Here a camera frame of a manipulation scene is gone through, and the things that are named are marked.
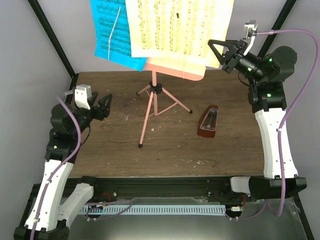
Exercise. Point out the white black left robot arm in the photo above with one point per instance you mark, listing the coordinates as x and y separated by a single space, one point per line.
49 218

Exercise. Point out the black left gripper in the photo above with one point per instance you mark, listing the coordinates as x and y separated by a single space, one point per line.
105 112

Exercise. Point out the blue sheet music booklet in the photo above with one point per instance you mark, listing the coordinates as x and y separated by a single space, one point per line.
112 33

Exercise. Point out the light blue slotted cable duct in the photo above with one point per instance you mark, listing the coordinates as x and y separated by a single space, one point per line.
202 210

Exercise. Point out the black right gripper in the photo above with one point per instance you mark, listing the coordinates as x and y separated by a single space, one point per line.
233 47

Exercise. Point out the clear plastic metronome cover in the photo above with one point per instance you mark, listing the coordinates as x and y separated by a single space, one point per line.
209 122

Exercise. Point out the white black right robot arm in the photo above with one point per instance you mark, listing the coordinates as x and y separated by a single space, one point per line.
268 103

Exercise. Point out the black frame post left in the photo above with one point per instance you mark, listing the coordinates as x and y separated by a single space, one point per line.
39 13

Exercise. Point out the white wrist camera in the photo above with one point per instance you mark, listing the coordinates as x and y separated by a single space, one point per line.
250 33
82 93

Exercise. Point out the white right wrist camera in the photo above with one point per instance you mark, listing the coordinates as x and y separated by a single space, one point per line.
250 33

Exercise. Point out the yellow sheet music page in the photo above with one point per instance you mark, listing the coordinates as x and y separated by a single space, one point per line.
178 29

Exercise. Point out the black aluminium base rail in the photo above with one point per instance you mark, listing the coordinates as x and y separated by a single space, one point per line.
224 189

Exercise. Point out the red-brown wooden metronome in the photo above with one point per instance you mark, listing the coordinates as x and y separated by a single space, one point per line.
202 133

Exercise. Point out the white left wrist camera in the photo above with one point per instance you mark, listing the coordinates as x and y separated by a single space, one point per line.
82 93

